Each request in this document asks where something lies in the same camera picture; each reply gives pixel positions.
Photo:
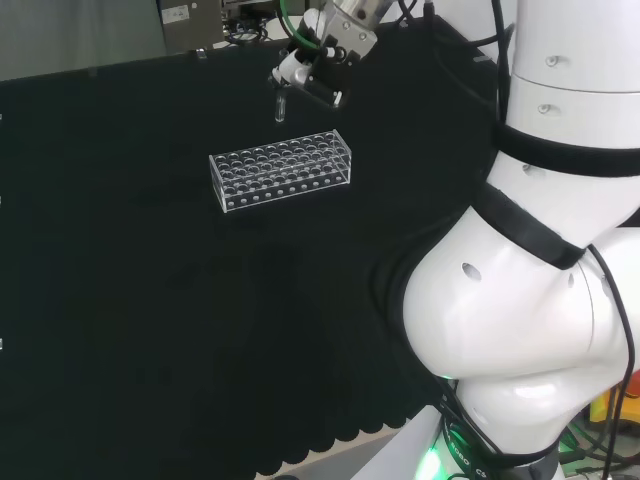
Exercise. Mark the clear cloth clip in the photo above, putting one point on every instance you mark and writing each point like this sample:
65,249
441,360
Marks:
92,73
201,53

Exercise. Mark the yellow stop button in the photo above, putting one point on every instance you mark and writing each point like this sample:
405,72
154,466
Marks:
602,407

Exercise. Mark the black bench cloth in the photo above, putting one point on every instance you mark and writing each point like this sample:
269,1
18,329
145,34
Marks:
150,300

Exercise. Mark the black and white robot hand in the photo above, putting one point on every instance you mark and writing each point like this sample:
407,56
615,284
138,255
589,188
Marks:
327,47

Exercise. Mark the clear glass test tube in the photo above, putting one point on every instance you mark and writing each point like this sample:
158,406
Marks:
280,107

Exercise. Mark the clear acrylic test tube rack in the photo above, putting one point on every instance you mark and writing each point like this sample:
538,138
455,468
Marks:
280,170

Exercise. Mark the grey cabinet with label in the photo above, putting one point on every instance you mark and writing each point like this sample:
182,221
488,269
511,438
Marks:
192,25

